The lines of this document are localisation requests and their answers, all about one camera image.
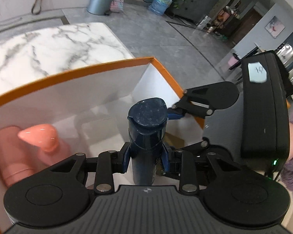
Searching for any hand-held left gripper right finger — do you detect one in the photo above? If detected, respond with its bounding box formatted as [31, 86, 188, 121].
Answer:
[160, 143, 252, 194]

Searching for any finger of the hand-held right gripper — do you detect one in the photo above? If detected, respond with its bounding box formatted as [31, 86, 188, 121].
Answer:
[170, 138, 210, 157]
[167, 81, 240, 120]

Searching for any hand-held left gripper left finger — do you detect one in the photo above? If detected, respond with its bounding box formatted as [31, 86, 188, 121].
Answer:
[47, 142, 132, 195]

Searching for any dark blue bottle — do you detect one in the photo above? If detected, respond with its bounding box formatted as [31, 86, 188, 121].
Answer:
[127, 97, 168, 186]

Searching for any pink pump bottle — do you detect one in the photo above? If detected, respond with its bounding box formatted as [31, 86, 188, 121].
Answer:
[18, 124, 71, 167]

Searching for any orange cardboard box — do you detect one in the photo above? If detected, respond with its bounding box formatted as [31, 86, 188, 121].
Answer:
[0, 57, 205, 234]

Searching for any pink cylindrical bottle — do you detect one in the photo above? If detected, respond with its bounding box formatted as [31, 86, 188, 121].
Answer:
[0, 126, 35, 187]

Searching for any dark green cabinet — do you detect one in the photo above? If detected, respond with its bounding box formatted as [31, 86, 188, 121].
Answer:
[170, 0, 226, 26]

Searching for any blue water jug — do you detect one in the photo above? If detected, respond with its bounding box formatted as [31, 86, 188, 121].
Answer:
[148, 0, 174, 15]

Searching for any pastel woven basket bag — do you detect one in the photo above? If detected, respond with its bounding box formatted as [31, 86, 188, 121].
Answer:
[109, 0, 125, 13]

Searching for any framed wall picture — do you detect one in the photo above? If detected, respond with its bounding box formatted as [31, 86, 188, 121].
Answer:
[265, 16, 286, 39]

